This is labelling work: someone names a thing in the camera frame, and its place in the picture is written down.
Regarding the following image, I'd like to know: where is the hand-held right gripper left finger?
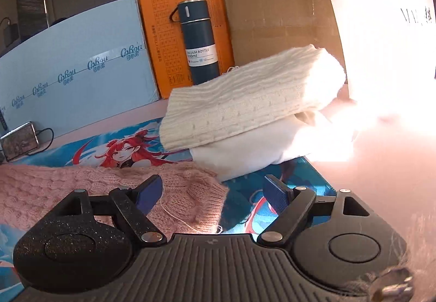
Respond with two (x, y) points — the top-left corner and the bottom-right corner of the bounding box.
(53, 175), (164, 243)

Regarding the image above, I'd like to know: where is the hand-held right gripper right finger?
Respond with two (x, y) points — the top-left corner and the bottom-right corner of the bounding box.
(256, 175), (370, 245)

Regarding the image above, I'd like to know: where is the pink knitted sweater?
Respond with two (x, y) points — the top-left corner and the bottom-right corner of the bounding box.
(0, 164), (229, 234)

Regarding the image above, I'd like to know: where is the white folded cloth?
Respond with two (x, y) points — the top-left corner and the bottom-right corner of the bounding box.
(189, 110), (358, 183)

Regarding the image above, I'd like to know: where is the anime printed desk mat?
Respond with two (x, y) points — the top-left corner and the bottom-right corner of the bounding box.
(0, 117), (338, 292)

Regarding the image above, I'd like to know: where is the cream knitted sweater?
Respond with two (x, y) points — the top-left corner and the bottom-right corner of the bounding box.
(159, 44), (347, 151)

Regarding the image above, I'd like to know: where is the small silver device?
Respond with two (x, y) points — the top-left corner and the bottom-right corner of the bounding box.
(0, 121), (40, 162)

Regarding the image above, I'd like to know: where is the light blue cardboard box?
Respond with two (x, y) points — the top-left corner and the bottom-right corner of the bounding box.
(0, 0), (161, 139)

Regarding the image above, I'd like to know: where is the orange cardboard box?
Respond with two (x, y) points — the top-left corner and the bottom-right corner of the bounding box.
(138, 0), (235, 100)

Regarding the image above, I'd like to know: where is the dark blue vacuum bottle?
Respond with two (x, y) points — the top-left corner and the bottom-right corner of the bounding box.
(169, 0), (223, 86)

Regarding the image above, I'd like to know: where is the brown cardboard box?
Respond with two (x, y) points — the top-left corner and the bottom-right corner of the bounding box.
(221, 0), (351, 98)

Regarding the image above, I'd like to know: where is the black monitor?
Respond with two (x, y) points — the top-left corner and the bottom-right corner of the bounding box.
(16, 0), (47, 42)

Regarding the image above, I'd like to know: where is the black cable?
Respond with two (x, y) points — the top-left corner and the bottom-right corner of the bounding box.
(26, 127), (55, 155)

